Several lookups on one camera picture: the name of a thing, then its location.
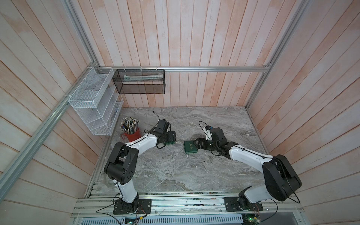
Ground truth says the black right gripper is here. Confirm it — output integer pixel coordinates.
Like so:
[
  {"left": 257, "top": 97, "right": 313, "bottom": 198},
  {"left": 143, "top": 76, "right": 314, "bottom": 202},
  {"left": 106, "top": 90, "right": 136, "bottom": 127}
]
[{"left": 192, "top": 137, "right": 219, "bottom": 152}]

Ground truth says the large green jewelry box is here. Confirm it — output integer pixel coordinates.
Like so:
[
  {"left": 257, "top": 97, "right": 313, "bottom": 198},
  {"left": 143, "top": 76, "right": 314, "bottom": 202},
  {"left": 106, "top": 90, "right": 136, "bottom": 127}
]
[{"left": 183, "top": 141, "right": 198, "bottom": 154}]

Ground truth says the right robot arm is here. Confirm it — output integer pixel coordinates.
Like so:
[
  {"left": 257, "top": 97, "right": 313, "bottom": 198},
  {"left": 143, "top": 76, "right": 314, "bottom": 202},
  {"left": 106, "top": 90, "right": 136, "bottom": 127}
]
[{"left": 193, "top": 126, "right": 302, "bottom": 209}]

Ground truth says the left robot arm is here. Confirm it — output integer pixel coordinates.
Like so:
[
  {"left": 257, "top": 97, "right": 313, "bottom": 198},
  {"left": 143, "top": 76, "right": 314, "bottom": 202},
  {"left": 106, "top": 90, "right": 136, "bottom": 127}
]
[{"left": 104, "top": 119, "right": 176, "bottom": 203}]

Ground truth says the red metal pencil cup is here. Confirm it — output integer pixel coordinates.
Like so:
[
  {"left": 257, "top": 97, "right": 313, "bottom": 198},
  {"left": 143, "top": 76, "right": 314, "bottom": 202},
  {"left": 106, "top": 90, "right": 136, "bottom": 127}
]
[{"left": 121, "top": 128, "right": 142, "bottom": 142}]

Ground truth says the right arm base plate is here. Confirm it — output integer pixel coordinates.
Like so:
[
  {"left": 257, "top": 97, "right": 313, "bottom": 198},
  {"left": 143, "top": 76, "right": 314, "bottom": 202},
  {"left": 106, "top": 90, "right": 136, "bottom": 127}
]
[{"left": 224, "top": 197, "right": 263, "bottom": 212}]

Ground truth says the black wire mesh basket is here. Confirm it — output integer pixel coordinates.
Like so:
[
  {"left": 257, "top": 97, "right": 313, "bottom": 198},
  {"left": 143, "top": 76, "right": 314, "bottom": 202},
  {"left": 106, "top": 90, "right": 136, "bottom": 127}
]
[{"left": 112, "top": 69, "right": 166, "bottom": 94}]

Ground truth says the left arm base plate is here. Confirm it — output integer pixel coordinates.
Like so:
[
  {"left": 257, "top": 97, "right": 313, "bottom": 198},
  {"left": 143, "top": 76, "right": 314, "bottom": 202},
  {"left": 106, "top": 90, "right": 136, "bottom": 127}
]
[{"left": 113, "top": 199, "right": 152, "bottom": 215}]

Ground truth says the white wire mesh shelf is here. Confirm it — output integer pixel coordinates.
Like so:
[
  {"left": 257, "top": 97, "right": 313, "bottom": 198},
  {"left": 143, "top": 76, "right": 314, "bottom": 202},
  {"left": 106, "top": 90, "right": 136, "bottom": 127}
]
[{"left": 68, "top": 67, "right": 124, "bottom": 136}]

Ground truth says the aluminium frame rail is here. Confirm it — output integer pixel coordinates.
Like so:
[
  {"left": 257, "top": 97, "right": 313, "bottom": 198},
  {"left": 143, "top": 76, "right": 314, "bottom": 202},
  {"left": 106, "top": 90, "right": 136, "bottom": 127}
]
[{"left": 98, "top": 66, "right": 270, "bottom": 73}]

